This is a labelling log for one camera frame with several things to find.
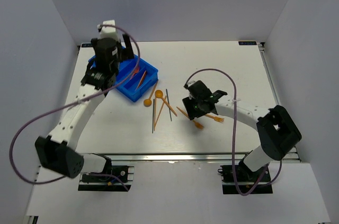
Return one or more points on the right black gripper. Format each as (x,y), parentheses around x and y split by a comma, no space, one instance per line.
(188,103)

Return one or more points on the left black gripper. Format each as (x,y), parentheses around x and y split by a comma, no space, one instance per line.
(127,52)

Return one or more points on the orange fork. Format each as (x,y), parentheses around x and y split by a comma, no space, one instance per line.
(197,124)
(215,118)

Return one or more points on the red-orange plastic fork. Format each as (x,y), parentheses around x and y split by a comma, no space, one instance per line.
(135,72)

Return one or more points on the red-orange chopstick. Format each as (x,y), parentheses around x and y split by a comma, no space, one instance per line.
(142,79)

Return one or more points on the orange chopstick crossing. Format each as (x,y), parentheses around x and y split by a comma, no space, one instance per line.
(168,105)

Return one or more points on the orange spoon large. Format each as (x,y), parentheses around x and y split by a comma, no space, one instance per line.
(159,95)

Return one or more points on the orange spoon small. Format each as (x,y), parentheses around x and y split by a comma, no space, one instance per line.
(148,101)

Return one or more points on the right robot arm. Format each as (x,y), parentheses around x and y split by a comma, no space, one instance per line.
(277,132)

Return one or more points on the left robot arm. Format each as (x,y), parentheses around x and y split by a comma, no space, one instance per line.
(57,151)

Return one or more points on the blue divided plastic tray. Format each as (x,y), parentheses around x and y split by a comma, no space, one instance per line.
(128,87)

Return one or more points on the orange chopstick long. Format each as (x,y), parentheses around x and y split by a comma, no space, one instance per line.
(156,115)

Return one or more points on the right table logo sticker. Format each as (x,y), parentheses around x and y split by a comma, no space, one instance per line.
(247,43)

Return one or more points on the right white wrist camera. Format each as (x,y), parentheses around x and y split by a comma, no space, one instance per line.
(190,85)

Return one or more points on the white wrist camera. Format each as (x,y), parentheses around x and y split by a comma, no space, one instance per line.
(190,85)
(106,31)

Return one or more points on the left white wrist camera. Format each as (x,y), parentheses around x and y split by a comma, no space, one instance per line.
(106,31)

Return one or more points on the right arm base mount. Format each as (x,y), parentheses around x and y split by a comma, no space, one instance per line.
(245,181)

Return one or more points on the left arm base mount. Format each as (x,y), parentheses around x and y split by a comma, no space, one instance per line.
(106,177)

